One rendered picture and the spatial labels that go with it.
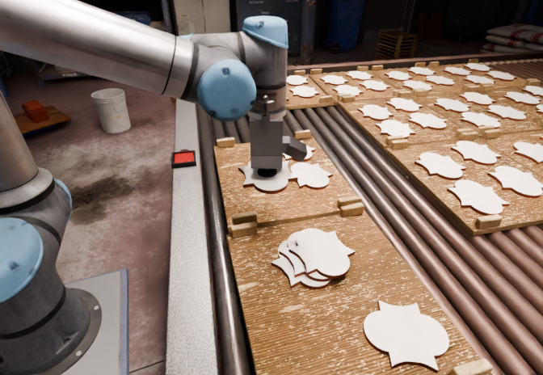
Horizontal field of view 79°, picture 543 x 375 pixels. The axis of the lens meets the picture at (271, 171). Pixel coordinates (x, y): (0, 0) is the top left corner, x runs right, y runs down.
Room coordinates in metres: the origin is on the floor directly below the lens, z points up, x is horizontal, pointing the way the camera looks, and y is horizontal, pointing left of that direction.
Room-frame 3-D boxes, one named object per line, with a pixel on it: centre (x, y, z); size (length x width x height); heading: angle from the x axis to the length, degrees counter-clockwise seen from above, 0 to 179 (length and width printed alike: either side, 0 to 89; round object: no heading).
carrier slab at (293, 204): (0.82, -0.02, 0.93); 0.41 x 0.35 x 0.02; 13
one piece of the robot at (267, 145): (0.60, -0.01, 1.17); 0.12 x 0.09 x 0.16; 89
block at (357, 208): (0.63, -0.20, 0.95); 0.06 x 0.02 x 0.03; 105
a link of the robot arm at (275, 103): (0.60, 0.01, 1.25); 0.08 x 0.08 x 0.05
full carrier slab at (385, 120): (1.21, -0.51, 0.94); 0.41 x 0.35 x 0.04; 12
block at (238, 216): (0.60, 0.06, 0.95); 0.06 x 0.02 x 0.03; 103
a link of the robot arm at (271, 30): (0.60, 0.01, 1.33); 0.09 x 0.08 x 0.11; 107
